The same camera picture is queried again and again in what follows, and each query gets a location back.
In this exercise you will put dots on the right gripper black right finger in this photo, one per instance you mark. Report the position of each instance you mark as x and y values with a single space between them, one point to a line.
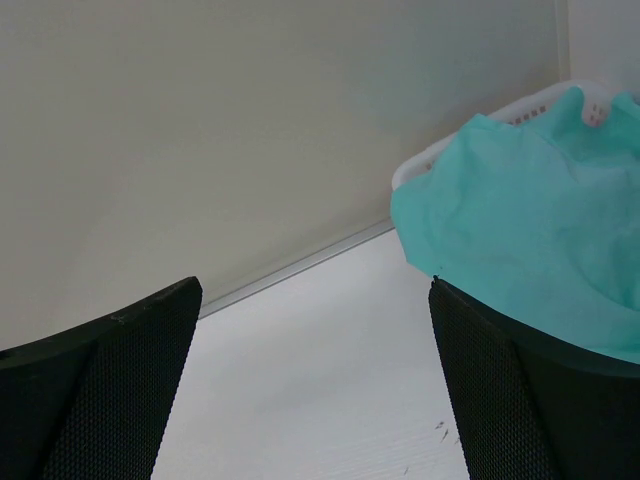
528 405

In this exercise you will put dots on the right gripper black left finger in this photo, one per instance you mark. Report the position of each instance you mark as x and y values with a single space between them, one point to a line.
93 402

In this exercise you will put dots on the teal t shirt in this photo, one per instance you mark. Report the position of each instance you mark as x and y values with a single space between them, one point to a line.
540 223

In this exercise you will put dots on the white plastic basket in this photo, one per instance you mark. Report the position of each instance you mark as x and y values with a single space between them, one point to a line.
598 103

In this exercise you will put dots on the aluminium table edge rail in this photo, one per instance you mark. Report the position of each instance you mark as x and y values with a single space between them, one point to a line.
296 268

